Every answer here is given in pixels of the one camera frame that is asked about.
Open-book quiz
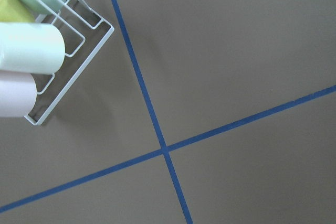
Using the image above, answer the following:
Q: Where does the white wire cup rack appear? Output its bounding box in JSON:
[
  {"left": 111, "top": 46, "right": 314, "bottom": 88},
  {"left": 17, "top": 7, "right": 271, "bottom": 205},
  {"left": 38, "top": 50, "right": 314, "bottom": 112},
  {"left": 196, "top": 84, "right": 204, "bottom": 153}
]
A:
[{"left": 24, "top": 0, "right": 114, "bottom": 125}]

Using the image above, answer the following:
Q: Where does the pink plastic cup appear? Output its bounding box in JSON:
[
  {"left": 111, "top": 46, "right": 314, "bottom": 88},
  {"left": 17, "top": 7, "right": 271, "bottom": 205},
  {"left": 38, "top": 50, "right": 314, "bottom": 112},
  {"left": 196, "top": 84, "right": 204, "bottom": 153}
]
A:
[{"left": 1, "top": 70, "right": 37, "bottom": 118}]

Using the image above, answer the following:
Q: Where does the yellow plastic cup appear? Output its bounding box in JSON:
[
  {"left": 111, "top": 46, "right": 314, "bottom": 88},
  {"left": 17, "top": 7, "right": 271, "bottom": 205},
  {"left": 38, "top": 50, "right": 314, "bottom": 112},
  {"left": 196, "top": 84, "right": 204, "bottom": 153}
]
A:
[{"left": 1, "top": 0, "right": 35, "bottom": 23}]

